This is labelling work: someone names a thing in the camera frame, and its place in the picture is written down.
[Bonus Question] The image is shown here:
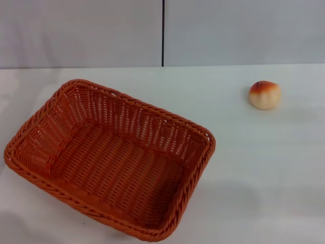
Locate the orange woven plastic basket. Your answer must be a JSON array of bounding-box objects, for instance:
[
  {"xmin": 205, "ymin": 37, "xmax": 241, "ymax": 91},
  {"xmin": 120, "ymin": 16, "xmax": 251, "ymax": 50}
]
[{"xmin": 3, "ymin": 78, "xmax": 217, "ymax": 244}]

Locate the round browned bread bun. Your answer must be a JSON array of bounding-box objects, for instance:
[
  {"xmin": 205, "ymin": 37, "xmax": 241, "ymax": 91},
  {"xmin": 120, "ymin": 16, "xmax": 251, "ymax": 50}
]
[{"xmin": 248, "ymin": 80, "xmax": 282, "ymax": 111}]

